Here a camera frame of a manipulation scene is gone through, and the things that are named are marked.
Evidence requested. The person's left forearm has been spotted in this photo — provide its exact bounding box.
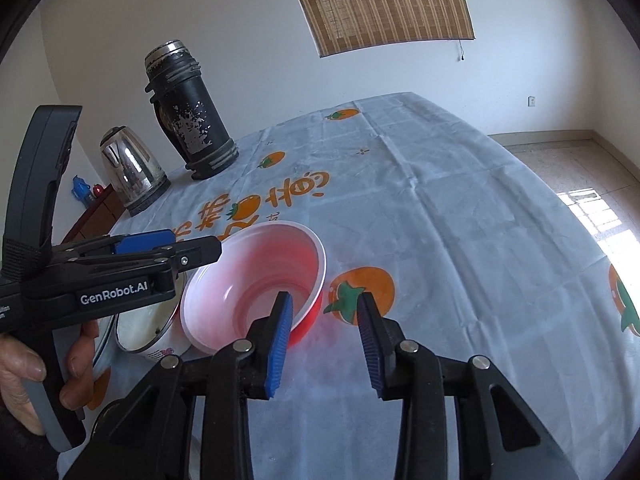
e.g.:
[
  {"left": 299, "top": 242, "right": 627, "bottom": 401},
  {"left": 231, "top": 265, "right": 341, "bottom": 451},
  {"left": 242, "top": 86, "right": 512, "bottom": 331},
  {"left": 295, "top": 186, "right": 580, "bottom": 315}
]
[{"left": 0, "top": 405, "right": 66, "bottom": 480}]

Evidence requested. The red plastic bowl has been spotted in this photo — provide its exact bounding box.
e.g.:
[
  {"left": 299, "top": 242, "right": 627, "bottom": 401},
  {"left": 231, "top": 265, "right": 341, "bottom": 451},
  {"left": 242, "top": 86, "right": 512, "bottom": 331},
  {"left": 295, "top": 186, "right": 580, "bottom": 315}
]
[{"left": 180, "top": 220, "right": 328, "bottom": 356}]

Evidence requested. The worn black thermos flask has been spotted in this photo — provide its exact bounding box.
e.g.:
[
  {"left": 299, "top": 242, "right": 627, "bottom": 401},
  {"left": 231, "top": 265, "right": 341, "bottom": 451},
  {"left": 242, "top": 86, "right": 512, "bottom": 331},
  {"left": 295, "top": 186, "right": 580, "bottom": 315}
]
[{"left": 144, "top": 40, "right": 240, "bottom": 181}]

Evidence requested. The stainless steel electric kettle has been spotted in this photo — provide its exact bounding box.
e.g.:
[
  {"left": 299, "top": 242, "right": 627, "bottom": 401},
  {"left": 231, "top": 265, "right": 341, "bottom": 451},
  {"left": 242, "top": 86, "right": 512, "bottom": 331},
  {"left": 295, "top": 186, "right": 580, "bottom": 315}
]
[{"left": 100, "top": 126, "right": 171, "bottom": 217}]

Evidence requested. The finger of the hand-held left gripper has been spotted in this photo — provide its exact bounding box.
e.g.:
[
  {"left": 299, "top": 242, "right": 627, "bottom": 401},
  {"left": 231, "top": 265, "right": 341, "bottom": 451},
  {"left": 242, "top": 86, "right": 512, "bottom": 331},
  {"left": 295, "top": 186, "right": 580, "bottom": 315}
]
[
  {"left": 51, "top": 230, "right": 175, "bottom": 262},
  {"left": 69, "top": 237, "right": 224, "bottom": 274}
]

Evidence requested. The bamboo window blind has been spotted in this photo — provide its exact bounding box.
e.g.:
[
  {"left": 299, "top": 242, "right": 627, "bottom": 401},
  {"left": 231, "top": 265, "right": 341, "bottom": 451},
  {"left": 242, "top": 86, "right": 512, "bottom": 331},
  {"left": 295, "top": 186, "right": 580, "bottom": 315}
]
[{"left": 281, "top": 0, "right": 476, "bottom": 58}]

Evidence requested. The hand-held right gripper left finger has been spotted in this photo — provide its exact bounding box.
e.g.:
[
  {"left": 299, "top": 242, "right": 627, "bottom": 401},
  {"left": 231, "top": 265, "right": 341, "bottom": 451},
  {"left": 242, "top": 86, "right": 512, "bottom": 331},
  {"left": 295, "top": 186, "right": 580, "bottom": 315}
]
[{"left": 62, "top": 291, "right": 294, "bottom": 480}]

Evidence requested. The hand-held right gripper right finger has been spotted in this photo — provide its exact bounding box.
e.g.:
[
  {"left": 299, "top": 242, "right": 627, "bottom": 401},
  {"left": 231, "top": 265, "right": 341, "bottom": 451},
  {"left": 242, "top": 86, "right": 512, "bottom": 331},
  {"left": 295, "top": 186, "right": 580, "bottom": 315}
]
[{"left": 356, "top": 291, "right": 576, "bottom": 480}]

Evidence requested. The person's left hand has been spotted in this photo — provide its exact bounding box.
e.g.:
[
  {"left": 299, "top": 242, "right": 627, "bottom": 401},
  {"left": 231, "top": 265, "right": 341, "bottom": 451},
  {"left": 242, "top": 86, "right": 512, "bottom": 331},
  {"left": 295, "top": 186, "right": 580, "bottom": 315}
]
[{"left": 0, "top": 320, "right": 101, "bottom": 436}]

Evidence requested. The white enamel bowl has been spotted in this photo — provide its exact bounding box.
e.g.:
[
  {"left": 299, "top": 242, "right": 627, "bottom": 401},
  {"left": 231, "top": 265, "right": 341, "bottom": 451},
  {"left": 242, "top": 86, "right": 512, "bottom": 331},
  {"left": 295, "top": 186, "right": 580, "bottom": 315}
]
[{"left": 114, "top": 270, "right": 193, "bottom": 362}]

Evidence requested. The blue thermos bottle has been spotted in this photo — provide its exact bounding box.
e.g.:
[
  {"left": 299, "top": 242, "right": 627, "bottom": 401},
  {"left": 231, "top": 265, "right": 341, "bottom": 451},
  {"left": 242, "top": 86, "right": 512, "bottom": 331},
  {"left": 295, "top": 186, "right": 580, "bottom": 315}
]
[{"left": 71, "top": 175, "right": 96, "bottom": 207}]

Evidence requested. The pale blue orange-print tablecloth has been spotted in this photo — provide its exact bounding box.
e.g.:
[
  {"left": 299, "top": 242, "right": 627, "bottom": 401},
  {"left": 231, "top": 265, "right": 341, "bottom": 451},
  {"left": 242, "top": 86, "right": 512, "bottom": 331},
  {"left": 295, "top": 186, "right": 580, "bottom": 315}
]
[{"left": 50, "top": 91, "right": 640, "bottom": 480}]

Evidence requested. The brown wooden cabinet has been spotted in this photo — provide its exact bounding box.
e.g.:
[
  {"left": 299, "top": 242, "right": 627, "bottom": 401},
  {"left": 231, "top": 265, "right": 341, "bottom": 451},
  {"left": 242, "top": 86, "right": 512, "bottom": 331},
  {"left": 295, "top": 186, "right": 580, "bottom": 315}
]
[{"left": 62, "top": 187, "right": 126, "bottom": 246}]

